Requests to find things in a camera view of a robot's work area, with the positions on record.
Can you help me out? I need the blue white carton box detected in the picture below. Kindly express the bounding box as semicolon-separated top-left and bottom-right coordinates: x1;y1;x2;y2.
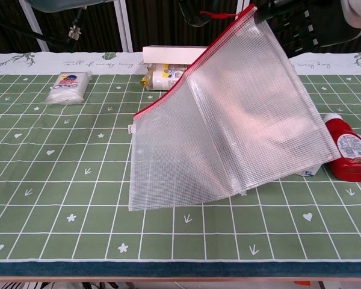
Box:
297;166;318;178

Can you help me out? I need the white frame post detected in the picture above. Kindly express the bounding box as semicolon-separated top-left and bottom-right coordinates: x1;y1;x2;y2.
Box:
113;0;135;52
17;7;50;52

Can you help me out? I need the green grid tablecloth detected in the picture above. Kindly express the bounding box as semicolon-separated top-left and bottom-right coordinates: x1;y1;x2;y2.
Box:
0;51;361;279

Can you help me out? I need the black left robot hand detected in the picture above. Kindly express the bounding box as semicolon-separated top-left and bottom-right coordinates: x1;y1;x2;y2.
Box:
177;0;213;28

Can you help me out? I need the white tissue pack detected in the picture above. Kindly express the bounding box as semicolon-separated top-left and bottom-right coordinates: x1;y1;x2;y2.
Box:
45;70;93;105

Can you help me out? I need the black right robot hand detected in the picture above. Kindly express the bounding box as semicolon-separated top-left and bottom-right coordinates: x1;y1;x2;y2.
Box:
253;0;354;48

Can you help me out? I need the red bottle white cap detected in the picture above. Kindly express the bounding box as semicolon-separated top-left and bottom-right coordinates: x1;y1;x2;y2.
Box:
323;113;361;182

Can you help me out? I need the yellow white plastic package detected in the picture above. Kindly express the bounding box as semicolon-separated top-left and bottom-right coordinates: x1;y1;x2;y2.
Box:
141;63;189;92

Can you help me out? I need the long white box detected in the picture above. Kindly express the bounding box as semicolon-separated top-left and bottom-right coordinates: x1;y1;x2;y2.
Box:
142;45;210;66

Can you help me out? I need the dark curtain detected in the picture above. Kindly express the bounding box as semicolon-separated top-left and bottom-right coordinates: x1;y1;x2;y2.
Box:
0;0;361;54

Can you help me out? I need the black cable metal connector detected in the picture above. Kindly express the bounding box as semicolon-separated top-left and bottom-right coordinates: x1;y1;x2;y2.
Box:
0;5;90;51

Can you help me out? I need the clear mesh zipper pouch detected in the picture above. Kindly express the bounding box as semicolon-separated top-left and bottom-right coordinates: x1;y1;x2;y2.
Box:
128;3;341;211

